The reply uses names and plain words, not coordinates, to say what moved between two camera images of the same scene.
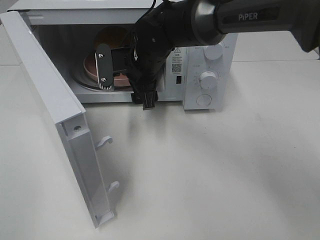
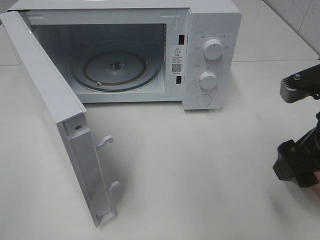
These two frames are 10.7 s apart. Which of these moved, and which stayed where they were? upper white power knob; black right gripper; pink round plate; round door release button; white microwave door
Moved: black right gripper; pink round plate
Stayed: upper white power knob; white microwave door; round door release button
